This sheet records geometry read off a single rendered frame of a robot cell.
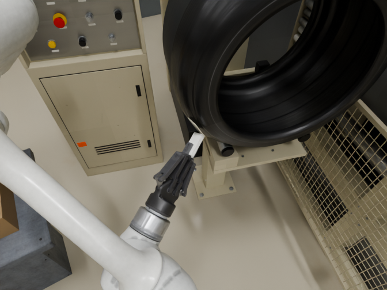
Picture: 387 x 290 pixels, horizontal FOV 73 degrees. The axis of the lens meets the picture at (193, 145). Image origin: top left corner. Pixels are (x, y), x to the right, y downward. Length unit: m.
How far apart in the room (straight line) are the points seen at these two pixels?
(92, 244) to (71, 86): 1.05
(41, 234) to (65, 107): 0.68
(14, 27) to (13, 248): 0.79
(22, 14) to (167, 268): 0.55
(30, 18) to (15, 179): 0.31
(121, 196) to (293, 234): 1.13
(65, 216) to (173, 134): 1.69
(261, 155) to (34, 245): 0.88
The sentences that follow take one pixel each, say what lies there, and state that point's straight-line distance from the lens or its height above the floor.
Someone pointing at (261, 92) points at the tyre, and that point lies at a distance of 1.07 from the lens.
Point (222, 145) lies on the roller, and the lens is 0.88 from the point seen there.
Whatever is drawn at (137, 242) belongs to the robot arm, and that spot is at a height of 0.98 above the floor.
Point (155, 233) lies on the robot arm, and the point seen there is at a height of 0.97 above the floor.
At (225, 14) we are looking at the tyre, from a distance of 0.55.
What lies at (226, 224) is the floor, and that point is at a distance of 1.73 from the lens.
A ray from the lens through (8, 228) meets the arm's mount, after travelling 1.17.
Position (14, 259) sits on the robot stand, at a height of 0.65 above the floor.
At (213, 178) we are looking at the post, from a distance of 1.73.
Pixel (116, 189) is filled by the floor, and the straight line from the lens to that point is 1.91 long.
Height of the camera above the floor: 1.59
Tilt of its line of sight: 51 degrees down
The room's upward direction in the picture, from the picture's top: straight up
